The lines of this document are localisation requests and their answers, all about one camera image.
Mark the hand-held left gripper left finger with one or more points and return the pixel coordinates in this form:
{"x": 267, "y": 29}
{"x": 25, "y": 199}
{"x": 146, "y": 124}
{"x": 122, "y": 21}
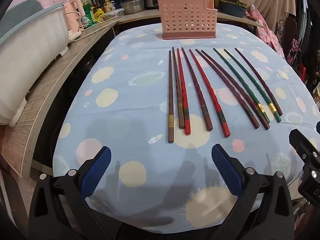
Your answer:
{"x": 100, "y": 165}

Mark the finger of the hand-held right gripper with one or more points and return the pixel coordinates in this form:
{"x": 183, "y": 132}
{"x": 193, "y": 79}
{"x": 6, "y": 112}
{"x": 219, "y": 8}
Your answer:
{"x": 303, "y": 145}

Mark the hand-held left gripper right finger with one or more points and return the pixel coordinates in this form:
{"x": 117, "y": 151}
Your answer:
{"x": 225, "y": 167}

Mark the dark maroon chopstick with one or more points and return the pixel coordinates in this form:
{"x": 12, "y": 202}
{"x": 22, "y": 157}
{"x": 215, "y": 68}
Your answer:
{"x": 278, "y": 111}

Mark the dark red twisted chopstick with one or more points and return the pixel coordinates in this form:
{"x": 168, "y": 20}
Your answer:
{"x": 208, "y": 125}

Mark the green chopstick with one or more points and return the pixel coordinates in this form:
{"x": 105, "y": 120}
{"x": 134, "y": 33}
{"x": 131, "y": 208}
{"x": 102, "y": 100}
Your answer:
{"x": 260, "y": 107}
{"x": 272, "y": 108}

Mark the brown chopstick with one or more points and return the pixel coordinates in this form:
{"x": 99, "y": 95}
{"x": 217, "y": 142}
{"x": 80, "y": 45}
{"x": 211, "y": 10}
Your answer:
{"x": 170, "y": 92}
{"x": 176, "y": 85}

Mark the pink perforated utensil holder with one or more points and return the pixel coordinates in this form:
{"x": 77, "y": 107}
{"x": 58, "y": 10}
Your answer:
{"x": 187, "y": 17}

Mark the blue printed tablecloth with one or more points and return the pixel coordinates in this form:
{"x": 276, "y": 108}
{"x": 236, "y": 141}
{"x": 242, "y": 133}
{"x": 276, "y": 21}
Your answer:
{"x": 140, "y": 100}

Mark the pink floral cloth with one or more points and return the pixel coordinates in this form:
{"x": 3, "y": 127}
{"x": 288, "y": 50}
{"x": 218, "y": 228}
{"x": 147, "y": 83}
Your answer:
{"x": 265, "y": 30}

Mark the white plastic bin blue lid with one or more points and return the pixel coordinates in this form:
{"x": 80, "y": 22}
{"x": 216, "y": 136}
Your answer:
{"x": 30, "y": 55}

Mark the yellow packet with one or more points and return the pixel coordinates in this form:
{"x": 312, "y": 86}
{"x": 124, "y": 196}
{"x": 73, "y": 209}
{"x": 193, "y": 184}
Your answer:
{"x": 99, "y": 15}

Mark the teal basin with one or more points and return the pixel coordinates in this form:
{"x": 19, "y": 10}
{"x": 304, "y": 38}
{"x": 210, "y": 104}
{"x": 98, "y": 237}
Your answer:
{"x": 231, "y": 11}

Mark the pink toaster appliance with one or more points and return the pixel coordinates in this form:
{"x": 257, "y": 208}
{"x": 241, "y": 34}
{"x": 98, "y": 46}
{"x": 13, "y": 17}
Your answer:
{"x": 79, "y": 6}

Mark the yellow label bottle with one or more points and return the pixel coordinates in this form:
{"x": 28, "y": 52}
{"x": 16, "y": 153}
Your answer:
{"x": 107, "y": 5}

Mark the green vegetables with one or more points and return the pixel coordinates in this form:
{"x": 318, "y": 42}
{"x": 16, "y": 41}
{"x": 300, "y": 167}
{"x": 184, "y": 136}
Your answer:
{"x": 230, "y": 1}

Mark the silver pot with lid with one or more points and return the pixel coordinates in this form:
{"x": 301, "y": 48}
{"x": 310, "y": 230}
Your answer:
{"x": 132, "y": 6}

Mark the dark glass bottle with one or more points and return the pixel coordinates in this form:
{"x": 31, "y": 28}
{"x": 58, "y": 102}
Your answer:
{"x": 97, "y": 2}

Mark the green and white box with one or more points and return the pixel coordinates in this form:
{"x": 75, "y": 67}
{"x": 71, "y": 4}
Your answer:
{"x": 85, "y": 1}

